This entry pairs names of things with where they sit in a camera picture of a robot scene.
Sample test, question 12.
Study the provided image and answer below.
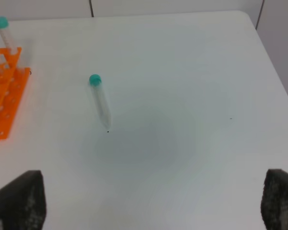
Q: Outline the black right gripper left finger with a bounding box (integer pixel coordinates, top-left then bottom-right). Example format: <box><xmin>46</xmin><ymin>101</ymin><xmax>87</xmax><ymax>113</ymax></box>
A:
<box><xmin>0</xmin><ymin>170</ymin><xmax>47</xmax><ymax>230</ymax></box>

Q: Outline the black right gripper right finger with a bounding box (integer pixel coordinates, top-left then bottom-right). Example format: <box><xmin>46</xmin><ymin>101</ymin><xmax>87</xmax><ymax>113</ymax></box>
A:
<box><xmin>261</xmin><ymin>169</ymin><xmax>288</xmax><ymax>230</ymax></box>

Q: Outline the teal-capped test tube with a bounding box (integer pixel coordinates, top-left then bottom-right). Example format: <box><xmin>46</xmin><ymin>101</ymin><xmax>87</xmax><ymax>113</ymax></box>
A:
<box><xmin>89</xmin><ymin>74</ymin><xmax>112</xmax><ymax>131</ymax></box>

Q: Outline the orange test tube rack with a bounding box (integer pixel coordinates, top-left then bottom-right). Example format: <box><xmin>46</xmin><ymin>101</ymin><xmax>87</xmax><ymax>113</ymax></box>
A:
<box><xmin>0</xmin><ymin>47</ymin><xmax>31</xmax><ymax>141</ymax></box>

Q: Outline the teal-capped tube far right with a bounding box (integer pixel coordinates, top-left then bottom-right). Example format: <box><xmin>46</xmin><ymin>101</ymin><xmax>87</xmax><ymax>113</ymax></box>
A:
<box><xmin>0</xmin><ymin>16</ymin><xmax>24</xmax><ymax>72</ymax></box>

